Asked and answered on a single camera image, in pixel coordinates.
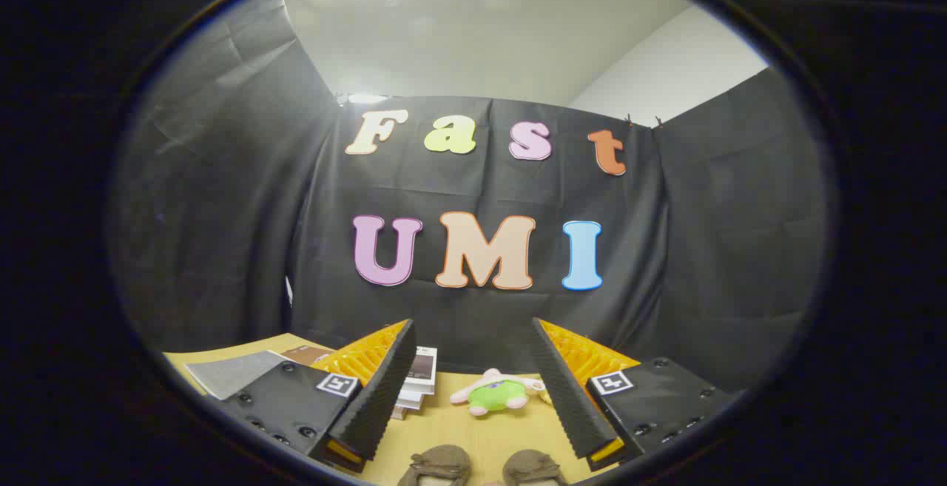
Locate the thick white book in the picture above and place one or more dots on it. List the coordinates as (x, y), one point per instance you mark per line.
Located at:
(412, 396)

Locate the green and pink plush toy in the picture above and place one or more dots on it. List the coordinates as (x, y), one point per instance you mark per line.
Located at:
(496, 397)

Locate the grey fabric storage box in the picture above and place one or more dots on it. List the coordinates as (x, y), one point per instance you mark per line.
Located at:
(229, 373)

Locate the brown-edged book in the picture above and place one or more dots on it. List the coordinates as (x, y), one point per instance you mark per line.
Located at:
(399, 412)

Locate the black backdrop cloth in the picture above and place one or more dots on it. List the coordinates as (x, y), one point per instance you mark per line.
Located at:
(222, 212)

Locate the brown fuzzy shoe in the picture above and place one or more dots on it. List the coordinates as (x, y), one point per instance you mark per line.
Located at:
(534, 464)
(440, 462)

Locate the flat brown book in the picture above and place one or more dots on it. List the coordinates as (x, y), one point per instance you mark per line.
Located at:
(307, 355)

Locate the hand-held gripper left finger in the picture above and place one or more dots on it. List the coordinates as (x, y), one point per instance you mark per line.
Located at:
(385, 390)

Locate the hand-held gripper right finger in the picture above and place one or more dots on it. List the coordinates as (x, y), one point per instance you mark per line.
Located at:
(562, 397)

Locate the portrait cover book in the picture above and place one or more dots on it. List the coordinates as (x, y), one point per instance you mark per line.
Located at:
(423, 366)

